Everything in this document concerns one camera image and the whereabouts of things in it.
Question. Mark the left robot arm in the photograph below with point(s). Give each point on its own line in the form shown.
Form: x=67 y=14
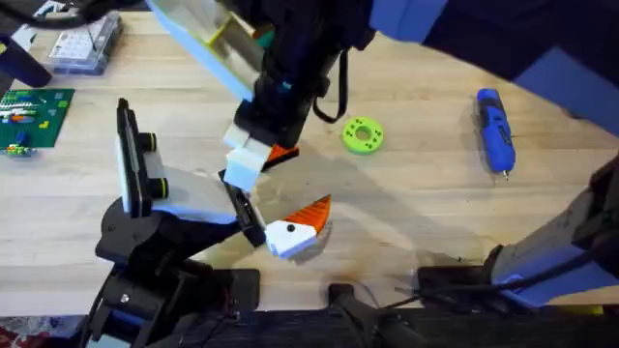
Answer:
x=145 y=299

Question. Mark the blue electric screwdriver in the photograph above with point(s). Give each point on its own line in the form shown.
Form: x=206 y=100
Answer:
x=495 y=130

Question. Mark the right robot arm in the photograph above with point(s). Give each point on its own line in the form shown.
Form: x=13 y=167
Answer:
x=483 y=43

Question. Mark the green board with toy blocks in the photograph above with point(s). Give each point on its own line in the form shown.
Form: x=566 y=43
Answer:
x=38 y=121

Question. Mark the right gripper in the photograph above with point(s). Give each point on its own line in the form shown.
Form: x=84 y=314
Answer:
x=295 y=72

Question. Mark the green disc with holes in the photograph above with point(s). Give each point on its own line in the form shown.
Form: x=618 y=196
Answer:
x=374 y=137

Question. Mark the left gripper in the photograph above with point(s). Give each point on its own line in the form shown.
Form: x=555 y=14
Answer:
x=193 y=198

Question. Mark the left wrist upright plate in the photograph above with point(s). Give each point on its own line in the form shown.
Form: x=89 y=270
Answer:
x=131 y=159

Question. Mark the clear plastic parts box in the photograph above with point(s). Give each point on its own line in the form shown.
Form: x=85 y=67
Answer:
x=84 y=46

